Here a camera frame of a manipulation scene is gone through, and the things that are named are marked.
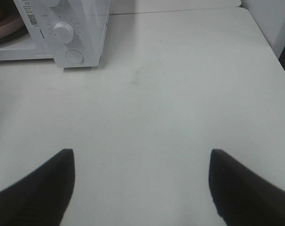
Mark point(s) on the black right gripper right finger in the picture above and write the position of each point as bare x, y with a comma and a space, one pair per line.
241, 197

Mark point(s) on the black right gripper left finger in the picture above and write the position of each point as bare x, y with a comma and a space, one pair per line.
42, 197

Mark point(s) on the round white door-release button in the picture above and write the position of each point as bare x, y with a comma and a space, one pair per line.
74, 57

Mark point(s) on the pink round plate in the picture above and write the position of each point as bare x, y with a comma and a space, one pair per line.
11, 23

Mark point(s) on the white lower timer knob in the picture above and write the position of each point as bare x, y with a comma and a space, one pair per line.
63, 32

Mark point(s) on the glass microwave turntable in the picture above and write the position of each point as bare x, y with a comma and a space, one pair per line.
17, 34

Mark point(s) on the white microwave oven body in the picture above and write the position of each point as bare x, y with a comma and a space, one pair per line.
89, 19

